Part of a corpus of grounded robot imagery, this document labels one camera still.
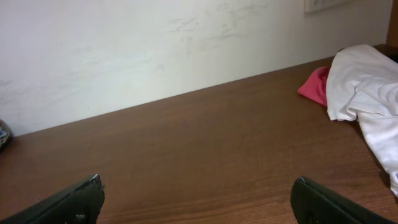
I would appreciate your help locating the white wall socket plate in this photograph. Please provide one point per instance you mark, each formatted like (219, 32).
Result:
(318, 5)

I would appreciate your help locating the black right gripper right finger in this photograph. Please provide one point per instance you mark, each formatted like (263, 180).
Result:
(313, 203)

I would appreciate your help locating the white printed t-shirt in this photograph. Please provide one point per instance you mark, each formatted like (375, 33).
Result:
(362, 86)

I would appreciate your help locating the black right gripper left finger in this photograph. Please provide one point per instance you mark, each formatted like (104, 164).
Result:
(80, 203)

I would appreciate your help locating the folded khaki trousers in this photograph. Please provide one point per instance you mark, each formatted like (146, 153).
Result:
(5, 136)

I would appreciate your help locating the red garment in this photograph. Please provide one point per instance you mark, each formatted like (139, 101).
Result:
(314, 87)

